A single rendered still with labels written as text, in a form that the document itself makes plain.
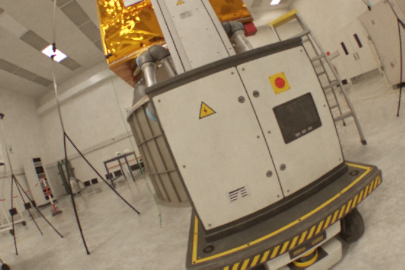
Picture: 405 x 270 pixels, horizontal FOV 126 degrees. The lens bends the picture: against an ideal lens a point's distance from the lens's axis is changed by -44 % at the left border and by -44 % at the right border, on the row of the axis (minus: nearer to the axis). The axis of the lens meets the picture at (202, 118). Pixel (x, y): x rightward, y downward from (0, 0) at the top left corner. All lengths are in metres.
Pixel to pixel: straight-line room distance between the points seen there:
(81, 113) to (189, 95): 8.60
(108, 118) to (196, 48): 7.44
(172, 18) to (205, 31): 0.23
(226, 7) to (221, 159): 2.22
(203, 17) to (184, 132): 0.80
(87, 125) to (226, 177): 8.43
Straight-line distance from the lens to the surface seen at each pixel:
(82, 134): 8.92
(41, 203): 8.36
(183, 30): 1.12
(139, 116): 2.11
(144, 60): 1.34
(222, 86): 0.54
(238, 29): 1.42
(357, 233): 0.81
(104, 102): 8.47
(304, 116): 0.61
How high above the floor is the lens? 0.66
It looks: 4 degrees up
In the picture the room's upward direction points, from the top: 21 degrees counter-clockwise
